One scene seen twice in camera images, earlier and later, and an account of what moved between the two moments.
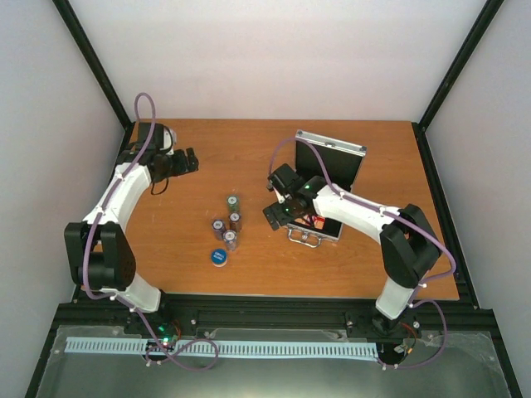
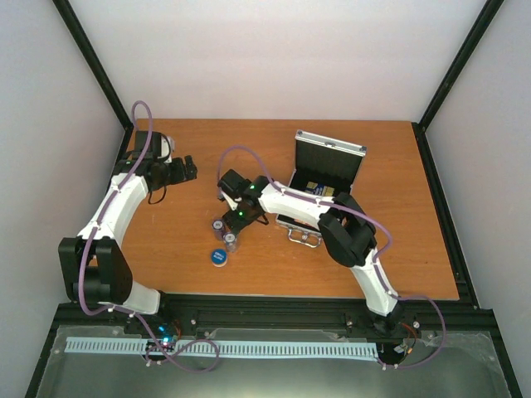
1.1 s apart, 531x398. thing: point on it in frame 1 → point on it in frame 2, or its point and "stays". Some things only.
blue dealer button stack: [219, 258] stays
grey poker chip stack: [230, 238] stays
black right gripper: [282, 218] → [236, 225]
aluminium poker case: [338, 162] stays
